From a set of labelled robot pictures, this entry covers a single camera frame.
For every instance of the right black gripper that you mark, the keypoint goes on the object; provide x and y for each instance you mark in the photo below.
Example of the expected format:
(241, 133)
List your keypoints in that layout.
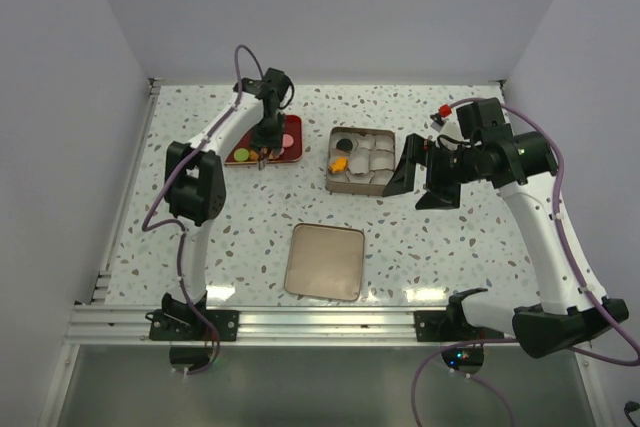
(439, 195)

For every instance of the metal tongs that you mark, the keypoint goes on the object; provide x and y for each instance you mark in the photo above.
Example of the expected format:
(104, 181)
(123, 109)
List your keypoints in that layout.
(263, 157)

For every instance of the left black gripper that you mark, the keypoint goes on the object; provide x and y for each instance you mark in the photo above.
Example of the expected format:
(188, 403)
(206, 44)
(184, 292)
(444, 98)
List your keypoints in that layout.
(273, 142)

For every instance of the square tin lid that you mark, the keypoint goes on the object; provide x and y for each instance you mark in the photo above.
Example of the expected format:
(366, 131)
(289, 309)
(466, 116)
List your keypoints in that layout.
(325, 262)

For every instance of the orange fish cookie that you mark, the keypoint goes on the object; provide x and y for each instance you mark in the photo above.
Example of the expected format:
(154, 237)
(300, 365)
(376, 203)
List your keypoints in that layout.
(337, 165)

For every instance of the pink round cookie upper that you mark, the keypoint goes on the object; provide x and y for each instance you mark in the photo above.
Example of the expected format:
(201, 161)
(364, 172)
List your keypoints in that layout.
(287, 140)

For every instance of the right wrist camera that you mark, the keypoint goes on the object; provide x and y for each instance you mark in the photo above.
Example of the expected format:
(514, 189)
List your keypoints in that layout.
(441, 123)

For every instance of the aluminium front rail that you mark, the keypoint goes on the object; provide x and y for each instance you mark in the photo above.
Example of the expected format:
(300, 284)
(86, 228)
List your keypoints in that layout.
(257, 326)

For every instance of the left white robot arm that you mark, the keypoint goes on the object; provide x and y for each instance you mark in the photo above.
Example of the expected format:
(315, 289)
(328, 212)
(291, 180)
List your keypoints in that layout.
(195, 189)

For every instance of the black round cookie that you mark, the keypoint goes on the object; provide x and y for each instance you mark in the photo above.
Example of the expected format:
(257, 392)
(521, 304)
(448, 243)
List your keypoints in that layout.
(344, 145)

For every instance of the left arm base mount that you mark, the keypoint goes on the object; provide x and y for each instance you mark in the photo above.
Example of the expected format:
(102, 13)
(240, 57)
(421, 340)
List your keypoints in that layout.
(176, 321)

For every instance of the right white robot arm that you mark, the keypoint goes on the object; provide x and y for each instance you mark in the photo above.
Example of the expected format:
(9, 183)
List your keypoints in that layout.
(527, 171)

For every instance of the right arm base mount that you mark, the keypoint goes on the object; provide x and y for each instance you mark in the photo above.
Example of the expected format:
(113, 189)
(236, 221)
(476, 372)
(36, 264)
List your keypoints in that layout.
(450, 324)

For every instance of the green round cookie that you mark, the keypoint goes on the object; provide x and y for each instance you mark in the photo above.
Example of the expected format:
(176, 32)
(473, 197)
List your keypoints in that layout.
(241, 155)

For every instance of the red rectangular tray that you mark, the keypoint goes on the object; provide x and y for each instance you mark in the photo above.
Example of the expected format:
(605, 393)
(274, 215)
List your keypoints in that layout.
(293, 127)

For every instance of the square cookie tin box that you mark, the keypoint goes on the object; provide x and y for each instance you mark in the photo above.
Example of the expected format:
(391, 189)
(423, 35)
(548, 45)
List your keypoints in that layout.
(370, 164)

